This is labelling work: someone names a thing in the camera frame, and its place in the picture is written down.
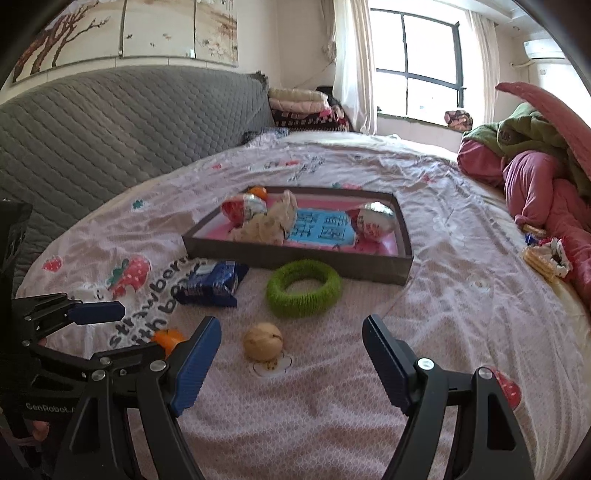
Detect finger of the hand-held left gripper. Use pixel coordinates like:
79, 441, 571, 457
21, 339, 168, 371
11, 295, 126, 334

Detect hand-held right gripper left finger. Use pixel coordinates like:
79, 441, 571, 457
55, 316, 222, 480

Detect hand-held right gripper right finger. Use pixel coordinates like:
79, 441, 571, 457
362, 315, 536, 480

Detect walnut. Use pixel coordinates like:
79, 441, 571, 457
244, 322, 284, 363

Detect dark shallow cardboard tray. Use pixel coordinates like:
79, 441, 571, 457
181, 185, 415, 287

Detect red and white snack bag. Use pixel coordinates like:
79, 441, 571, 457
346, 202, 398, 243

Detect beige cloth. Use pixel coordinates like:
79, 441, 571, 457
228, 189, 299, 248

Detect blue snack packet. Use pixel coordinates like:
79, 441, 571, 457
174, 260, 250, 308

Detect pink strawberry printed bedsheet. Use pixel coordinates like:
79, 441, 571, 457
14, 131, 591, 480

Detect grey quilted headboard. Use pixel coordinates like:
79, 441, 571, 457
0, 65, 278, 282

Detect floral pouch with crackers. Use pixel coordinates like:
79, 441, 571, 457
523, 237, 574, 280

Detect pink quilt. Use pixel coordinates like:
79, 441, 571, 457
457, 138, 591, 306

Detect dark patterned pillow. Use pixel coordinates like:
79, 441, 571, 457
242, 128, 290, 145

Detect floral cloth bundle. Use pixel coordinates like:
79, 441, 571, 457
444, 110, 474, 131

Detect dark checked folded blanket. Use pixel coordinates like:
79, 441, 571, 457
270, 107, 352, 133

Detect green blanket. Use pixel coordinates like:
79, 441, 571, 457
462, 102, 591, 186

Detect cream and pink folded blankets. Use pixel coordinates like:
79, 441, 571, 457
268, 87, 331, 116

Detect dark framed window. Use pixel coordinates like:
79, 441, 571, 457
369, 9, 467, 126

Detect dusty red quilted cushion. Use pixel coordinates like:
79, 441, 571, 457
495, 82, 591, 163

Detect white curtain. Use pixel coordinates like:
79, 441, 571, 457
323, 0, 380, 136
464, 8, 502, 126

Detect white air conditioner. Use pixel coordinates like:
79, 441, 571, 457
523, 39, 567, 60

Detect green fuzzy ring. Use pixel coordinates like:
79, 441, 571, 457
266, 259, 344, 319

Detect wall painting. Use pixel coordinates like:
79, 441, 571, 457
11, 0, 241, 85

